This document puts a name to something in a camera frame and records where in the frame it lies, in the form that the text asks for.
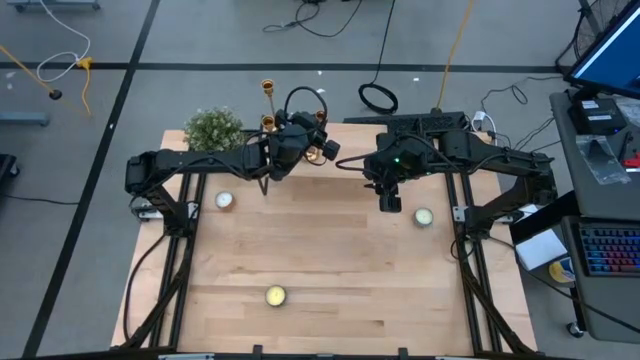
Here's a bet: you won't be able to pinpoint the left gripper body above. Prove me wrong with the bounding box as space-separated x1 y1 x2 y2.
269 122 314 182

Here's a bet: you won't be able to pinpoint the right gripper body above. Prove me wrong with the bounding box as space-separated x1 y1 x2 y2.
364 132 432 186

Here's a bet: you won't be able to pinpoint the tall gold candlestick holder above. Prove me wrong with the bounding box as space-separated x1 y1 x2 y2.
260 78 278 117

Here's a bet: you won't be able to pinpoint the yellow candle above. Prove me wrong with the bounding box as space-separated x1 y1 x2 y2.
264 285 288 308

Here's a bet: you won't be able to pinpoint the wooden shelf riser black legs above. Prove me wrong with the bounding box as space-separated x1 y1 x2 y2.
253 115 395 200

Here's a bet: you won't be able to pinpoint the black textured panel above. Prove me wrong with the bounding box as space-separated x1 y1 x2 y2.
342 110 471 135

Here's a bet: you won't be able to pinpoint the green potted plant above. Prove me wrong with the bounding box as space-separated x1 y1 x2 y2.
182 105 248 153

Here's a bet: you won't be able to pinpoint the white power adapter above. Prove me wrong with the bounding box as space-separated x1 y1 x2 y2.
471 109 497 135

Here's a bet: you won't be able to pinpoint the yellow and blue round pouch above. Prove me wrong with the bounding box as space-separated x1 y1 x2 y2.
548 257 576 285

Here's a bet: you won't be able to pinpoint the black box with white labels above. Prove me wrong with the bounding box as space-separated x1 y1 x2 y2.
567 97 629 137

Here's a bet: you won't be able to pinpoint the clear plastic bag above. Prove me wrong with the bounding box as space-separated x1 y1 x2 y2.
574 133 634 186

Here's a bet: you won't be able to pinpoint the grey desk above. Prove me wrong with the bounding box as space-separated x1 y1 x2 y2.
548 89 640 346

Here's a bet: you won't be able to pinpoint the backlit rainbow keyboard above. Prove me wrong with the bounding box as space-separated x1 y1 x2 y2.
578 223 640 279

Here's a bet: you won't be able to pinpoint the computer monitor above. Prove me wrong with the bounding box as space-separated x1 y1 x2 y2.
568 0 640 101

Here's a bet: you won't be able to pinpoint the grey metal bar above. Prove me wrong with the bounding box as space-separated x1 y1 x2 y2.
0 110 51 128

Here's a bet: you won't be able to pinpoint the grey cart base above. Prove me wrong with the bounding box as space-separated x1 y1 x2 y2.
7 0 102 14

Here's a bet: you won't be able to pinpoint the black cart foot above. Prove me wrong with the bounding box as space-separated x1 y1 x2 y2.
0 153 21 182

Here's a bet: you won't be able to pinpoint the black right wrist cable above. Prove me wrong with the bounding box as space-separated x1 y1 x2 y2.
333 130 454 176

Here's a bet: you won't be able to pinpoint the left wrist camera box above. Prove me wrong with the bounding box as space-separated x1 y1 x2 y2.
294 112 329 146

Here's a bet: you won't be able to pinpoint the black hanging cable with coil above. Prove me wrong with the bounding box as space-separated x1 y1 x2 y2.
358 0 400 115

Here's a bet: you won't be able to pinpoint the looped black floor cable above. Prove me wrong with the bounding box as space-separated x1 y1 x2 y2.
262 0 366 39

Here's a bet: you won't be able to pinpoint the black aluminium side frame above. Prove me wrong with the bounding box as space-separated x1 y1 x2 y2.
112 169 209 351
438 169 539 357

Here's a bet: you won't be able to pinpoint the yellow hanging cable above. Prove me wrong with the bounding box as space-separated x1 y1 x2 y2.
434 0 475 112

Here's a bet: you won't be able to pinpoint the yellow plug with cable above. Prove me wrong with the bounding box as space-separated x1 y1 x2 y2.
75 56 95 117

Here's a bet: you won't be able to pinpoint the white floor cable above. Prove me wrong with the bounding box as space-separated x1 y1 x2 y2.
35 0 92 84

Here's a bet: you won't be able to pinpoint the black arm base cable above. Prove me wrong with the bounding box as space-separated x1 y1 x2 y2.
122 232 169 346

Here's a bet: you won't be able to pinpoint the black wire guard fan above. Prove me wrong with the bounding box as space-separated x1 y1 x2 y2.
554 0 632 76

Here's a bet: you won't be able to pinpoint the thin black floor cable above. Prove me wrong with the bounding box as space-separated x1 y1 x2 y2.
0 193 81 206

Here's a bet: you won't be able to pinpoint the thin yellow cord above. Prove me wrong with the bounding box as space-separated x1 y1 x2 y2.
0 44 57 96

